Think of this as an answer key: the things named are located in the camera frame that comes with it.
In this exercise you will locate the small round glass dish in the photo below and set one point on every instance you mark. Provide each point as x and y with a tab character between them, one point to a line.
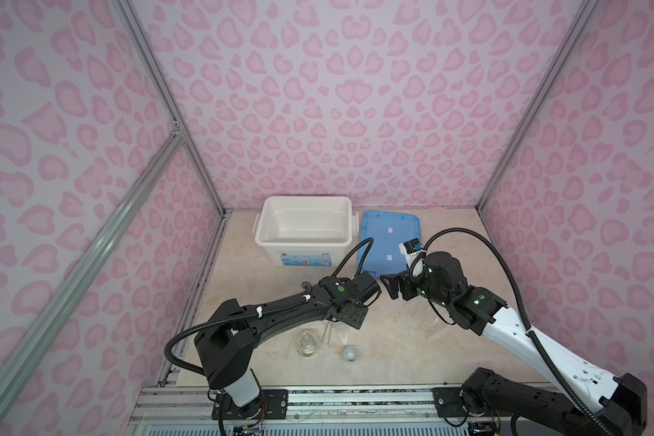
351	354

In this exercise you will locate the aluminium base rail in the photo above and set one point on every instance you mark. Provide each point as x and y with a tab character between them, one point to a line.
415	409

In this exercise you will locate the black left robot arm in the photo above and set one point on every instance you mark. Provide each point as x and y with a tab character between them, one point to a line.
226	348

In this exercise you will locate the glass stirring rod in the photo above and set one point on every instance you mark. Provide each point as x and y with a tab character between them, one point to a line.
327	333

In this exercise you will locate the glass conical flask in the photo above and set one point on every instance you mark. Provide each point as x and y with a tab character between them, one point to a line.
308	344

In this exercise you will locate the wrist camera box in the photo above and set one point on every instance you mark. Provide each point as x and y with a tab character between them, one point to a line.
365	287
410	248

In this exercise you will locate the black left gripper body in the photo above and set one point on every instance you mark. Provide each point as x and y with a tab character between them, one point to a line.
359	316

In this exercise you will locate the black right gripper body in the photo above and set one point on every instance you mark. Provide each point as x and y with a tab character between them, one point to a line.
421	286

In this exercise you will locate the blue plastic bin lid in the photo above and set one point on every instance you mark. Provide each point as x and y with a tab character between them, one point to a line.
389	230

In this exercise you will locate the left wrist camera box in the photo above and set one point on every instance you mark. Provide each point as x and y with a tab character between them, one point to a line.
365	287

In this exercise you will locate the white plastic storage bin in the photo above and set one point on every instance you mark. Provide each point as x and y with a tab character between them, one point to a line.
315	231

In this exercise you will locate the left rear corner post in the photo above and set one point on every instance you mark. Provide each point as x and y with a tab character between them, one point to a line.
143	47

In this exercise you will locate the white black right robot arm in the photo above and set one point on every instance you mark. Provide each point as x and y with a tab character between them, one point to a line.
585	399

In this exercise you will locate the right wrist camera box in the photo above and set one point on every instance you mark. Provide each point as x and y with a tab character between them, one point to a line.
410	248

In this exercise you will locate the aluminium corner frame post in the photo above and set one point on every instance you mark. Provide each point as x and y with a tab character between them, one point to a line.
578	28

